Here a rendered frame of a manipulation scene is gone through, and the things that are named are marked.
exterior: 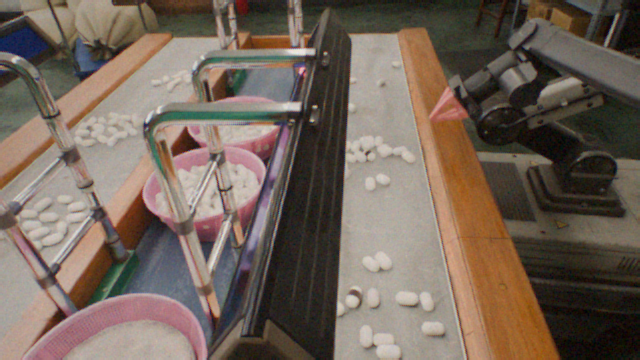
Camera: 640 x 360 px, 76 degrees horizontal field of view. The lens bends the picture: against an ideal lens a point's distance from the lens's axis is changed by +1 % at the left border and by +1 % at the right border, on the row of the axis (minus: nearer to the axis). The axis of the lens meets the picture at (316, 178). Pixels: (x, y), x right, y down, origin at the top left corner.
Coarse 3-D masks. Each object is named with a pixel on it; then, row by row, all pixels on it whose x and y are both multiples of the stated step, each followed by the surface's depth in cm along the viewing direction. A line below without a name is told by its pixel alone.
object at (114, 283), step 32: (0, 64) 55; (32, 64) 57; (32, 96) 57; (64, 128) 61; (64, 160) 62; (32, 192) 56; (96, 192) 69; (0, 224) 52; (32, 256) 56; (64, 256) 62; (128, 256) 79; (96, 288) 73
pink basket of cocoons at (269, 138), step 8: (192, 128) 111; (192, 136) 106; (264, 136) 104; (272, 136) 107; (200, 144) 108; (224, 144) 101; (232, 144) 101; (240, 144) 102; (248, 144) 103; (256, 144) 105; (264, 144) 107; (272, 144) 110; (208, 152) 108; (256, 152) 107; (264, 152) 109
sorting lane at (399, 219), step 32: (352, 64) 147; (384, 64) 145; (352, 96) 126; (384, 96) 125; (352, 128) 110; (384, 128) 109; (384, 160) 97; (416, 160) 97; (352, 192) 88; (384, 192) 88; (416, 192) 87; (352, 224) 80; (384, 224) 80; (416, 224) 79; (352, 256) 73; (416, 256) 73; (384, 288) 67; (416, 288) 67; (448, 288) 67; (352, 320) 63; (384, 320) 63; (416, 320) 62; (448, 320) 62; (352, 352) 59; (416, 352) 58; (448, 352) 58
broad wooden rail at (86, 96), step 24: (144, 48) 164; (96, 72) 145; (120, 72) 144; (72, 96) 129; (96, 96) 129; (72, 120) 118; (0, 144) 107; (24, 144) 106; (48, 144) 109; (0, 168) 98; (24, 168) 101
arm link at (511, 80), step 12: (528, 24) 77; (516, 36) 78; (528, 36) 76; (516, 48) 77; (528, 60) 76; (504, 72) 78; (516, 72) 76; (528, 72) 75; (540, 72) 76; (504, 84) 77; (516, 84) 75; (528, 84) 74; (540, 84) 74; (504, 96) 78; (516, 96) 76; (528, 96) 76
